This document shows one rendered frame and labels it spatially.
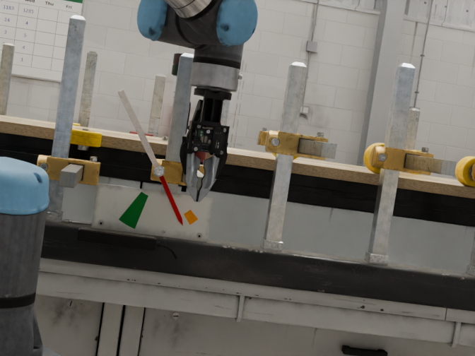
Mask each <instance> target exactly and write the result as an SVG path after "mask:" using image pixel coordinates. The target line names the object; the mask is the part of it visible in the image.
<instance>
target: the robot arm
mask: <svg viewBox="0 0 475 356"><path fill-rule="evenodd" d="M257 20H258V11H257V5H256V3H255V1H254V0H141V1H140V4H139V8H138V12H137V25H138V29H139V32H140V33H141V34H142V35H143V36H144V37H145V38H148V39H150V40H152V41H159V42H165V43H169V44H172V45H178V46H182V47H188V48H191V49H194V58H193V64H192V73H191V78H190V85H192V86H195V87H197V88H195V89H194V95H197V96H202V97H204V100H199V101H198V103H197V106H196V109H195V111H194V115H193V117H192V120H191V121H190V122H189V126H188V127H187V129H188V130H189V131H188V133H187V137H186V136H183V137H182V144H181V146H180V161H181V164H182V169H183V172H184V176H185V179H186V183H187V187H188V190H189V193H190V195H191V196H192V198H193V199H194V201H196V202H200V201H201V200H202V199H203V198H204V197H205V196H206V195H207V193H208V192H209V191H210V189H211V187H212V186H213V184H214V182H215V181H216V178H217V176H218V174H219V173H220V171H221V170H222V169H223V166H224V165H225V162H226V160H227V156H228V153H227V147H228V134H229V129H230V127H229V126H224V125H221V113H222V108H223V101H224V100H231V97H232V93H230V92H236V91H238V82H239V81H238V79H239V80H242V75H241V74H239V72H240V67H241V61H242V52H243V47H244V43H245V42H246V41H248V40H249V39H250V38H251V36H252V35H253V33H254V31H255V29H256V26H257ZM198 151H201V152H206V153H210V155H213V156H212V157H210V158H208V159H206V160H205V161H204V176H203V177H202V179H201V187H200V189H199V191H197V182H198V176H197V170H198V169H199V168H200V164H201V160H200V159H199V158H198V157H197V156H196V155H195V153H197V152H198ZM48 193H49V177H48V174H47V173H46V172H45V171H44V170H43V169H42V168H41V167H38V166H37V165H34V164H31V163H29V162H25V161H22V160H17V159H13V158H8V157H0V356H42V352H43V344H42V339H41V336H40V330H39V327H38V324H37V318H36V315H35V308H34V306H35V295H36V289H37V279H38V273H39V267H40V257H41V252H42V242H43V237H44V231H45V221H46V215H47V207H48V205H49V195H48Z"/></svg>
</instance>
